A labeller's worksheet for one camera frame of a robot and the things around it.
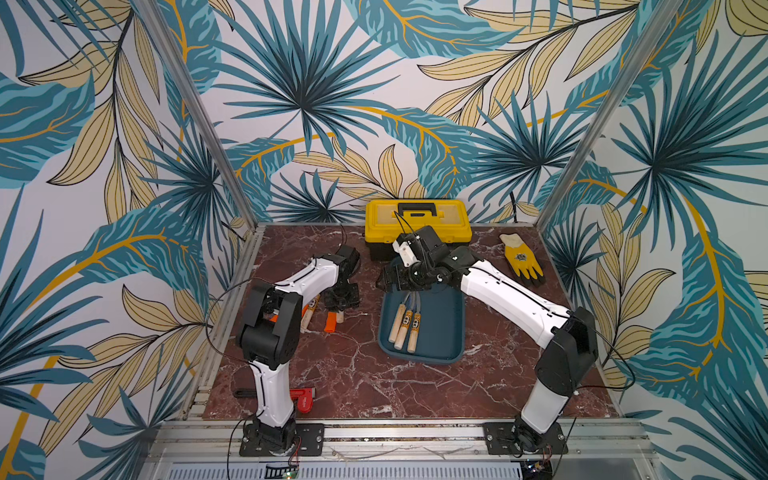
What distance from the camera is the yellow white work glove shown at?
1.05 m

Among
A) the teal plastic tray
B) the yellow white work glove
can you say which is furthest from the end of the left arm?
the yellow white work glove

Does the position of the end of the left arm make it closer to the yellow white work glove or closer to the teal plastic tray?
the teal plastic tray
